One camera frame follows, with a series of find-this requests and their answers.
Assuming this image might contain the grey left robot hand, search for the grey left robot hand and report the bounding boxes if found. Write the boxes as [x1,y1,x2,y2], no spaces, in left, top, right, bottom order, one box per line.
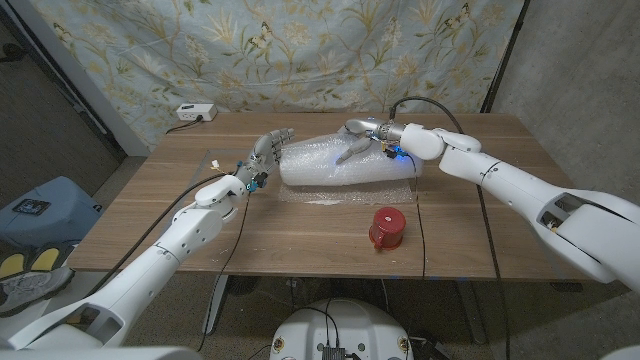
[234,127,296,194]

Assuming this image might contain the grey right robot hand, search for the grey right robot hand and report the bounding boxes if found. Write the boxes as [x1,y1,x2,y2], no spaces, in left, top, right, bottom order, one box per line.
[335,117,407,166]

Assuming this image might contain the clear bubble wrap roll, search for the clear bubble wrap roll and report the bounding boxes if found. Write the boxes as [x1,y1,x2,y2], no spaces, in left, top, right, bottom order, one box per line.
[277,132,425,206]

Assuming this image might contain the red mug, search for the red mug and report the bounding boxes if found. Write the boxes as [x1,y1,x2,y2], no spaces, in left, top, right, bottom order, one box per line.
[368,206,407,251]

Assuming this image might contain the white power outlet box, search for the white power outlet box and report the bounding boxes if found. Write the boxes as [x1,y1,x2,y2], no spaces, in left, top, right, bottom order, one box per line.
[175,103,219,123]

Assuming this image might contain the floral printed backdrop cloth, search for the floral printed backdrop cloth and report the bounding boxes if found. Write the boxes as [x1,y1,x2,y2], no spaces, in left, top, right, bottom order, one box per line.
[27,0,526,151]

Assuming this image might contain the black backdrop pole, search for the black backdrop pole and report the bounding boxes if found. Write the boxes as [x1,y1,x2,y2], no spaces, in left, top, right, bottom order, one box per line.
[479,0,531,114]

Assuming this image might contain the white table leg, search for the white table leg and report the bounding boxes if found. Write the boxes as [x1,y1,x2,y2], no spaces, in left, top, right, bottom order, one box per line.
[201,274,230,335]

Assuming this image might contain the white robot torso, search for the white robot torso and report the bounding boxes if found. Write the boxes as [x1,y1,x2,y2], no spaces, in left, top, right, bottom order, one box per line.
[269,298,415,360]

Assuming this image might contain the grey table leg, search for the grey table leg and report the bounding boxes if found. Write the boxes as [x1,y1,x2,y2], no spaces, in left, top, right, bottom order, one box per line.
[454,279,584,345]

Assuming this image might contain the pale grey backdrop pole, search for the pale grey backdrop pole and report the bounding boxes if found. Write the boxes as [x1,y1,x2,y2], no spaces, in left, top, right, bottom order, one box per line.
[7,0,151,157]

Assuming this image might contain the black flat device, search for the black flat device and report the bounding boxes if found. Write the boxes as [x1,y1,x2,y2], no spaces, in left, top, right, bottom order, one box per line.
[11,198,52,217]

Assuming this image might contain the yellow and black shoe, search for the yellow and black shoe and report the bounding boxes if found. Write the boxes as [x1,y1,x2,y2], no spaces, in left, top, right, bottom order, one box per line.
[0,247,69,281]

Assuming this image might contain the white robot chest rim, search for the white robot chest rim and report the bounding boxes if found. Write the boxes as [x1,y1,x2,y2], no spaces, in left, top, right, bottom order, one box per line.
[0,346,204,360]

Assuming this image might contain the grey sneaker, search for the grey sneaker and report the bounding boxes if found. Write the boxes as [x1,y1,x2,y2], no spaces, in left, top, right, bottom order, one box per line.
[0,265,76,319]

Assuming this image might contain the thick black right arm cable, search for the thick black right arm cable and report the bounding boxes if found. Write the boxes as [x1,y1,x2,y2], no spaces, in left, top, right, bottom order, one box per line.
[388,96,512,360]

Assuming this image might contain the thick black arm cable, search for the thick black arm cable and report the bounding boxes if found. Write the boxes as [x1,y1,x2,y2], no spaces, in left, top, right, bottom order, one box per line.
[388,96,512,360]
[87,172,236,299]

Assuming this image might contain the thin black left wrist cable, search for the thin black left wrist cable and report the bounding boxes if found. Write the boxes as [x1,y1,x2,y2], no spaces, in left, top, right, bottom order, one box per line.
[197,192,251,353]

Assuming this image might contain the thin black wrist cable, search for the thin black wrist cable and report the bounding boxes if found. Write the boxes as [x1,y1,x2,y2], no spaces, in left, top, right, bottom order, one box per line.
[197,192,251,353]
[407,153,427,280]

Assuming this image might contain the black outlet power cord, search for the black outlet power cord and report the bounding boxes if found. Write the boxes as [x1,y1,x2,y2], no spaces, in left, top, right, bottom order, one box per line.
[165,115,205,135]

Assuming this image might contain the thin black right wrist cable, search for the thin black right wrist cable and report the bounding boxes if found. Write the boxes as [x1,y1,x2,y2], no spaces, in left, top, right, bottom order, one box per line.
[407,153,427,280]

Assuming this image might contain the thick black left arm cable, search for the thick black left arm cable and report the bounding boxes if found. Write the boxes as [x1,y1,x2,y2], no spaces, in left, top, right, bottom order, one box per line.
[87,172,236,299]

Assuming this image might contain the black torso cable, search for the black torso cable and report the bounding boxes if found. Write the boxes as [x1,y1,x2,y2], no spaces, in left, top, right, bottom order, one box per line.
[298,298,342,349]

